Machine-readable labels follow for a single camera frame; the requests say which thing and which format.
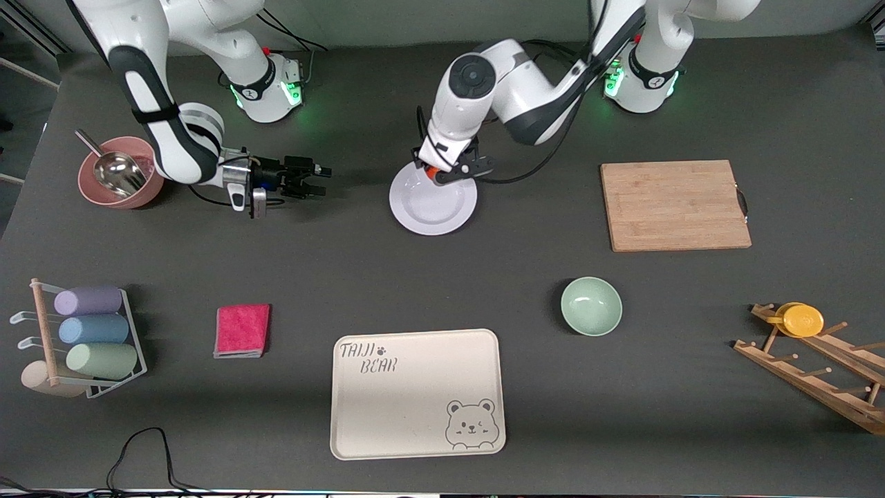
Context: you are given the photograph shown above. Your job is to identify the wooden peg drying rack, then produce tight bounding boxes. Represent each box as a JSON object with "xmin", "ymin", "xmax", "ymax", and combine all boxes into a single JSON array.
[{"xmin": 733, "ymin": 302, "xmax": 885, "ymax": 436}]

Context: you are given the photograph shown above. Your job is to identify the wooden cutting board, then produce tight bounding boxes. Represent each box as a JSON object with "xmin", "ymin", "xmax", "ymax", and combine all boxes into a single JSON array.
[{"xmin": 600, "ymin": 160, "xmax": 753, "ymax": 253}]

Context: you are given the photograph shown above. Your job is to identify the purple cup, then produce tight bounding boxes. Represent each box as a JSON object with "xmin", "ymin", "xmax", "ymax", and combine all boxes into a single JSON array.
[{"xmin": 54, "ymin": 285, "xmax": 124, "ymax": 317}]

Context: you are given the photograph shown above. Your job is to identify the blue cup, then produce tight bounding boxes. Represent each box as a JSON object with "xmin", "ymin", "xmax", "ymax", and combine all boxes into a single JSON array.
[{"xmin": 58, "ymin": 314, "xmax": 131, "ymax": 346}]

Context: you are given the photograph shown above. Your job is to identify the black right base cables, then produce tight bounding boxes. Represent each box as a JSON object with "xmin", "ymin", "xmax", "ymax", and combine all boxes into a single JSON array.
[{"xmin": 218, "ymin": 10, "xmax": 328, "ymax": 89}]

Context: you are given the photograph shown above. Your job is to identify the beige cup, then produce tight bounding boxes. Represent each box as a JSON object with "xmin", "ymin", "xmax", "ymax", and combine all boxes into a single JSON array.
[{"xmin": 20, "ymin": 360, "xmax": 88, "ymax": 399}]

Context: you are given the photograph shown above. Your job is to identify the white round plate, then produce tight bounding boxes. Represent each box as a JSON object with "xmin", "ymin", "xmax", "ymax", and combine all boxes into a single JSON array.
[{"xmin": 389, "ymin": 159, "xmax": 478, "ymax": 237}]

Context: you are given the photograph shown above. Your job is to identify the metal scoop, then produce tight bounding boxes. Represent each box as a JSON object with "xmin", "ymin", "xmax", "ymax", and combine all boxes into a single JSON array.
[{"xmin": 74, "ymin": 129, "xmax": 149, "ymax": 197}]

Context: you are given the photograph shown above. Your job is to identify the green cup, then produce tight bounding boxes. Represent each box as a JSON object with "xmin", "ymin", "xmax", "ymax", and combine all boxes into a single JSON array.
[{"xmin": 66, "ymin": 342, "xmax": 139, "ymax": 381}]

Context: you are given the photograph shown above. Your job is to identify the cream tray with bear print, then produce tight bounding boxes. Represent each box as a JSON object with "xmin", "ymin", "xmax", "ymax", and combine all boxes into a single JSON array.
[{"xmin": 330, "ymin": 329, "xmax": 507, "ymax": 461}]

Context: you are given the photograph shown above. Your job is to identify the pink bowl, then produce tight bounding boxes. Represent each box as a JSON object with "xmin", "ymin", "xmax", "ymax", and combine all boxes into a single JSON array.
[{"xmin": 77, "ymin": 136, "xmax": 166, "ymax": 210}]

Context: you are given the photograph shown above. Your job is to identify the yellow cup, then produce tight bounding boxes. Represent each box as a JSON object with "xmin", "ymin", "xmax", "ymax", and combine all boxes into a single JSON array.
[{"xmin": 765, "ymin": 302, "xmax": 826, "ymax": 339}]

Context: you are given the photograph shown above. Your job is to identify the dark metal frame rail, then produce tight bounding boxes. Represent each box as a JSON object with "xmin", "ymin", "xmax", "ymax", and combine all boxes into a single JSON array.
[{"xmin": 0, "ymin": 12, "xmax": 73, "ymax": 56}]

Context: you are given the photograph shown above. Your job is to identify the light green bowl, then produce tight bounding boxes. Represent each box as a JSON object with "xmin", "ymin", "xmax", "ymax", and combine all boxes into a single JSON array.
[{"xmin": 561, "ymin": 277, "xmax": 623, "ymax": 338}]

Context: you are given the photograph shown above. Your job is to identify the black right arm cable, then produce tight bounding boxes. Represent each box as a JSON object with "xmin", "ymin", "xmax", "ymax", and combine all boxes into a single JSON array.
[{"xmin": 185, "ymin": 155, "xmax": 286, "ymax": 208}]

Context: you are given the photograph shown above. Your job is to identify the black base cables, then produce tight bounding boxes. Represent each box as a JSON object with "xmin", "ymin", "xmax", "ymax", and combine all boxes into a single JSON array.
[
  {"xmin": 218, "ymin": 10, "xmax": 328, "ymax": 89},
  {"xmin": 521, "ymin": 38, "xmax": 609, "ymax": 77}
]

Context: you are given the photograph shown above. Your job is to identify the black left base cables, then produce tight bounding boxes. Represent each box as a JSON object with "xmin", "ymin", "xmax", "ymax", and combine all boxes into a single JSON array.
[{"xmin": 521, "ymin": 38, "xmax": 609, "ymax": 77}]

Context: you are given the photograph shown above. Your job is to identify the pink folded cloth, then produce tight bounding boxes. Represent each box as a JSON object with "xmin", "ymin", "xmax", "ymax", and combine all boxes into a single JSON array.
[{"xmin": 213, "ymin": 304, "xmax": 272, "ymax": 360}]

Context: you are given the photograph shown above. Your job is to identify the white wire cup rack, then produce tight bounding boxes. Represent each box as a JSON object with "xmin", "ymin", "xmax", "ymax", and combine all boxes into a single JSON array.
[{"xmin": 9, "ymin": 277, "xmax": 149, "ymax": 400}]

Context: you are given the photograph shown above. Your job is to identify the thin black floor cable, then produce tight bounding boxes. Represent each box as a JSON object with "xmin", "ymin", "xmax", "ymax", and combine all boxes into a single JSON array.
[{"xmin": 0, "ymin": 426, "xmax": 208, "ymax": 498}]

